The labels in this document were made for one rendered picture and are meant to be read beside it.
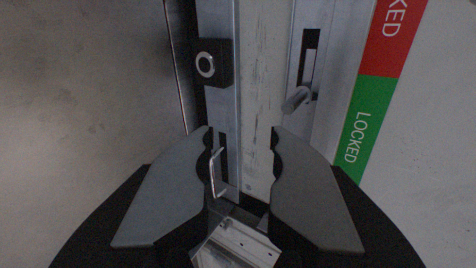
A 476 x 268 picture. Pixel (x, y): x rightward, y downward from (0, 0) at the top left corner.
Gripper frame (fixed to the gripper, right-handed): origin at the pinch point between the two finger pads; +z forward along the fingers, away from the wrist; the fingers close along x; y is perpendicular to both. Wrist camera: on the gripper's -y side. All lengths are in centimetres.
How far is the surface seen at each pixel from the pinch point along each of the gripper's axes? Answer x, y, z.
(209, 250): -8.2, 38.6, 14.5
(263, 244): 3.3, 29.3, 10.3
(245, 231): -0.1, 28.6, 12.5
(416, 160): 18.2, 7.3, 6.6
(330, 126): 8.8, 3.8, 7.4
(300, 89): 6.7, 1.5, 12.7
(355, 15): 8.8, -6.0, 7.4
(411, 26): 14.3, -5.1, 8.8
